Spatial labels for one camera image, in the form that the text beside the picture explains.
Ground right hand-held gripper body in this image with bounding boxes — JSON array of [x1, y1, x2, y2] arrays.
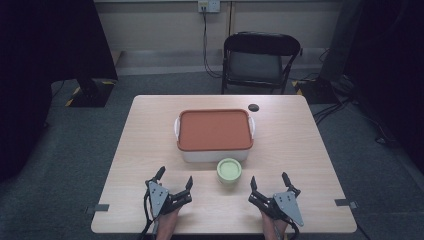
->
[[247, 190, 305, 228]]

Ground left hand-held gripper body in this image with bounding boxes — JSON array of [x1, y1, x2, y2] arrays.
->
[[145, 180, 193, 219]]

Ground green round container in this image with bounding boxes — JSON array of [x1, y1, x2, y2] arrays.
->
[[216, 157, 243, 185]]

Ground white storage box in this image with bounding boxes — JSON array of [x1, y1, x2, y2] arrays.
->
[[173, 114, 257, 164]]

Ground orange storage box lid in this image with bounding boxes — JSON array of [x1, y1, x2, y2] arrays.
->
[[176, 108, 254, 152]]

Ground person's right hand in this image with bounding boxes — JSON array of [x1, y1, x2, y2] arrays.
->
[[260, 211, 289, 240]]

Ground person's left hand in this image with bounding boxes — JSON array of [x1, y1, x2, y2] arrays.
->
[[155, 209, 183, 240]]

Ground black stand base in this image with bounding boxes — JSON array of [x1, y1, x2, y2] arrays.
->
[[291, 77, 344, 105], [64, 77, 116, 108]]

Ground black folding chair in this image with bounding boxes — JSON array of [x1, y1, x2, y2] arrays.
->
[[221, 31, 303, 96]]

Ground dark curtain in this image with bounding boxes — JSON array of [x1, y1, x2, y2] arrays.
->
[[0, 0, 119, 183], [318, 0, 424, 174]]

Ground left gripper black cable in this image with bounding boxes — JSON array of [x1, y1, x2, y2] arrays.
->
[[137, 188, 155, 240]]

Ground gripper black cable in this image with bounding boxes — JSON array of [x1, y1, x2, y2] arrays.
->
[[137, 188, 155, 240], [283, 218, 301, 240]]

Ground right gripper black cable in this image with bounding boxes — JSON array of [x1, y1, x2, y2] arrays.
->
[[283, 218, 301, 240]]

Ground grey table bracket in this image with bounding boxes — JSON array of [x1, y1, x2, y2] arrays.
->
[[334, 198, 360, 210], [84, 203, 111, 215]]

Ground black floor cables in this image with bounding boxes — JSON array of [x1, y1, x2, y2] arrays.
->
[[311, 74, 401, 149]]

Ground black power cable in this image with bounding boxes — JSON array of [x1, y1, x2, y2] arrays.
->
[[201, 11, 224, 80]]

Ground white wall socket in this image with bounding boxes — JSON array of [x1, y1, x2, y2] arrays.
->
[[197, 0, 222, 14]]

